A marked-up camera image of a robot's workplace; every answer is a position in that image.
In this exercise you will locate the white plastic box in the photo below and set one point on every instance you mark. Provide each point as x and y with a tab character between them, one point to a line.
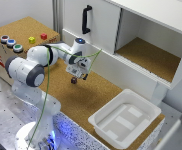
124	120

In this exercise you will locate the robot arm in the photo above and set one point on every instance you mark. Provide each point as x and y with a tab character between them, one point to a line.
27	71

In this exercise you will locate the green button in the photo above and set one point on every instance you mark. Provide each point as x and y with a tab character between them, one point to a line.
17	48

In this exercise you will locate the white sliding door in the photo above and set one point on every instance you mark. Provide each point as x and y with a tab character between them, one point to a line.
101	20

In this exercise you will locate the red button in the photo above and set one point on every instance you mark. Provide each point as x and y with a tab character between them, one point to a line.
4	39

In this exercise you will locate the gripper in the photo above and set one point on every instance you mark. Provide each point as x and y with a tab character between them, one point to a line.
77	68

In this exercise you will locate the blue button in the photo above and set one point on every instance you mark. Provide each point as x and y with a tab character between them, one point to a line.
11	43

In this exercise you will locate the purple block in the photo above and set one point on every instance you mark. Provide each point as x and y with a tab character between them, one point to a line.
73	80

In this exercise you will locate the white cabinet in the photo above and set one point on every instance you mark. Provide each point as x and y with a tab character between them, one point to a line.
147	50

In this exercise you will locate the yellow block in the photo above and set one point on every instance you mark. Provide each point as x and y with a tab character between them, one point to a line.
31	40

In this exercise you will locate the wooden drawer box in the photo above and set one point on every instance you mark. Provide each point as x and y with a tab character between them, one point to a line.
21	40

